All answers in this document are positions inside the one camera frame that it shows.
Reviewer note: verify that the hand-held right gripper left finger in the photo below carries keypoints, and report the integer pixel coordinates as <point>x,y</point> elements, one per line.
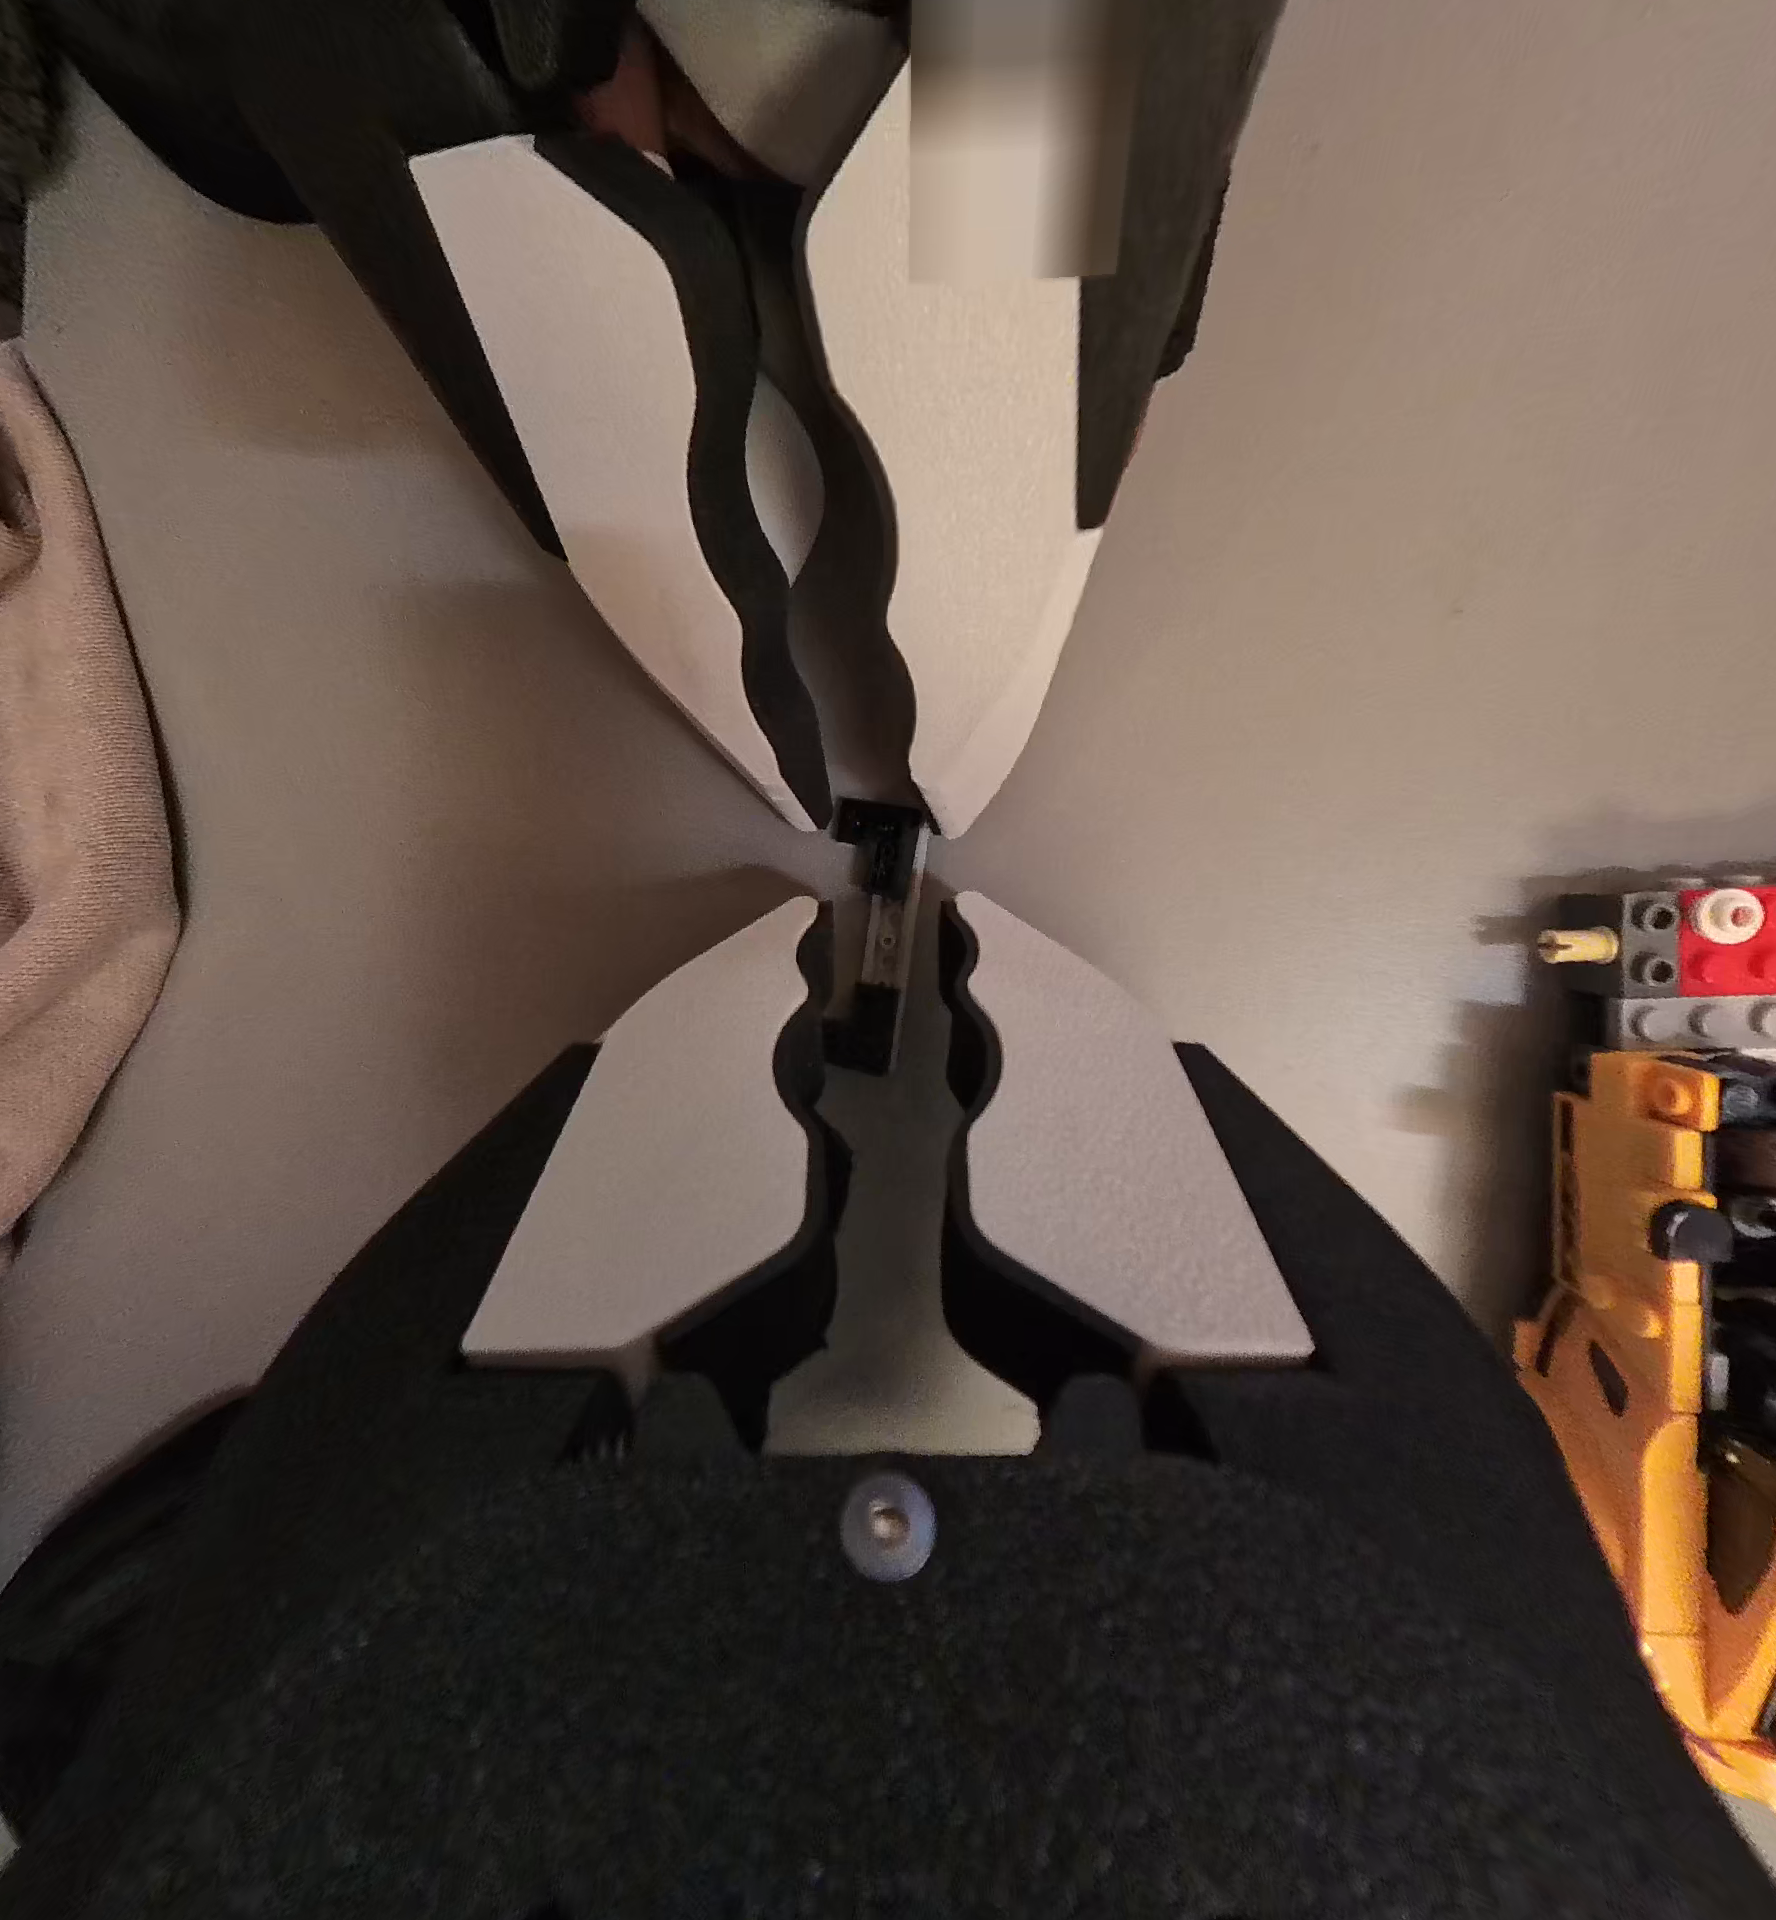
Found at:
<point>662,1170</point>

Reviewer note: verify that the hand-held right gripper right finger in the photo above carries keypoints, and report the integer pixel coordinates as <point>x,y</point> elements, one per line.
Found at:
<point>1128,1184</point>

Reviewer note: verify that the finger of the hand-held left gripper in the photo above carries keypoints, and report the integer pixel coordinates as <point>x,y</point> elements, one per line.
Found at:
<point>978,524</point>
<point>588,420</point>

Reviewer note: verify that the small black lego piece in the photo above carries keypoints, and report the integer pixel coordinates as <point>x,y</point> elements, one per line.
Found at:
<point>858,1039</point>

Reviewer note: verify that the long grey lego plate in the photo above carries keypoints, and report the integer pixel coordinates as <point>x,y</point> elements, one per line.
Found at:
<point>885,939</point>

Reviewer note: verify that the black lego corner plate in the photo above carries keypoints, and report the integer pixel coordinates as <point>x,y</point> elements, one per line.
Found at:
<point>881,833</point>

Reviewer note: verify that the yellow lego car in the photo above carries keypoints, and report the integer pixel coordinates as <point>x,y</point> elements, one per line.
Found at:
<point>1639,1350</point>

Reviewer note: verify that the person's left forearm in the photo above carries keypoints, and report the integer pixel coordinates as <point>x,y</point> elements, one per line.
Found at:
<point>182,104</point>

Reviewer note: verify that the taupe sweatshirt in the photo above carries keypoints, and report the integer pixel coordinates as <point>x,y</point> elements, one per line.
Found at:
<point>33,751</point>

